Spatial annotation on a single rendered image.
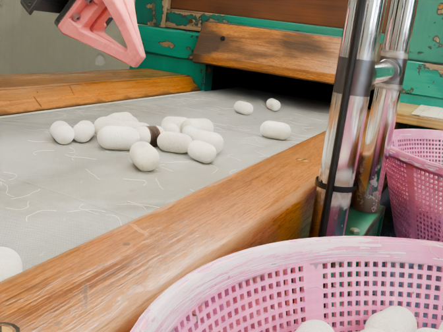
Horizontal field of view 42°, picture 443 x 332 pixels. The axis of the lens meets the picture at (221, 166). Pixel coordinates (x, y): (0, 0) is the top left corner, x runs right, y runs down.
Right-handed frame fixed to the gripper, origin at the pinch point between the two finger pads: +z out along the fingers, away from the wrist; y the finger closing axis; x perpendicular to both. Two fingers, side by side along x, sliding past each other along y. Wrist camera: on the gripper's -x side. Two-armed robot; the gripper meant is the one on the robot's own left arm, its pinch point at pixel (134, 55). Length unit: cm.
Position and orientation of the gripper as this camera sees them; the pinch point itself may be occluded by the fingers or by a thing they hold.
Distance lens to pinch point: 53.3
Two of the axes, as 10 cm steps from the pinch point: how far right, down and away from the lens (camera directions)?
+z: 6.2, 7.7, -1.6
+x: -6.6, 6.2, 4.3
